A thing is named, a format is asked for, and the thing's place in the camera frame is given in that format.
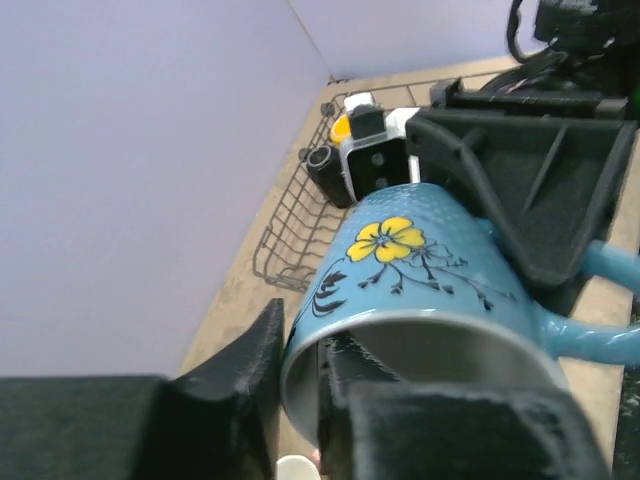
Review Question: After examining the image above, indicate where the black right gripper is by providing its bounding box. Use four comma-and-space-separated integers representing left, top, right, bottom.
405, 1, 639, 289

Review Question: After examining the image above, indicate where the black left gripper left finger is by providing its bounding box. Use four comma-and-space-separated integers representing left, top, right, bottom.
1, 298, 284, 479

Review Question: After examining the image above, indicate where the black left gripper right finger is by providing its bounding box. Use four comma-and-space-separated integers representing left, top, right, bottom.
317, 334, 612, 479

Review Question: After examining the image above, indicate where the blue mug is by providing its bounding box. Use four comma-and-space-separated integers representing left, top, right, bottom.
281, 183, 639, 443

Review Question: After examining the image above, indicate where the yellow mug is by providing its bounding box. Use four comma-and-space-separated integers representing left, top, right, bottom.
329, 114, 351, 147

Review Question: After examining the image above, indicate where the cream mug green inside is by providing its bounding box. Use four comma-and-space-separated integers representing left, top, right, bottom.
275, 454, 322, 480

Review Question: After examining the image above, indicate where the black mug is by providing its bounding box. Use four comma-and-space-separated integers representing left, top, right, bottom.
306, 145, 353, 209

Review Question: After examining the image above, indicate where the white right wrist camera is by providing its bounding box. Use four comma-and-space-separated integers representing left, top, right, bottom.
339, 92, 421, 202

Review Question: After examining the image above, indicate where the grey wire dish rack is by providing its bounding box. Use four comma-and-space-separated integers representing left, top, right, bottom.
252, 69, 506, 294

